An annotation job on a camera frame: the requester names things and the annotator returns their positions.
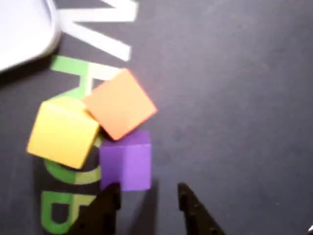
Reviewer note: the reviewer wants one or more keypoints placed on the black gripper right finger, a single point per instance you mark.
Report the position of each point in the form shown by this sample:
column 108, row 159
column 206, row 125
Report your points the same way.
column 195, row 215

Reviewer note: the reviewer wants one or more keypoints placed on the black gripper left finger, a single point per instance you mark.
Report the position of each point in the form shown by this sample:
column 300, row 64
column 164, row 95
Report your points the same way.
column 97, row 215

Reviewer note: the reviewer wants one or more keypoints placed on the purple wooden block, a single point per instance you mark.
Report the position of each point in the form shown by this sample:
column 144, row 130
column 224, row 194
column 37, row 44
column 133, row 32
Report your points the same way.
column 132, row 164

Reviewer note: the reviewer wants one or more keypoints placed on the yellow wooden block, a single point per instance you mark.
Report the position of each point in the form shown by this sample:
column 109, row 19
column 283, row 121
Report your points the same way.
column 61, row 134

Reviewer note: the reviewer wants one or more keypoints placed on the orange wooden block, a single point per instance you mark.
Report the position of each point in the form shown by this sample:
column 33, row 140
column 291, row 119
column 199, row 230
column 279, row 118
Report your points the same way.
column 119, row 102

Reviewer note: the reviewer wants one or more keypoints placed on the white metal tray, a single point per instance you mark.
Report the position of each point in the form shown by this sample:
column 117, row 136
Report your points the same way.
column 22, row 29

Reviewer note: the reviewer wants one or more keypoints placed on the black mat with WOWROBO print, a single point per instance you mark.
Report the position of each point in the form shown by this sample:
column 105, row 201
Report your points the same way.
column 232, row 98

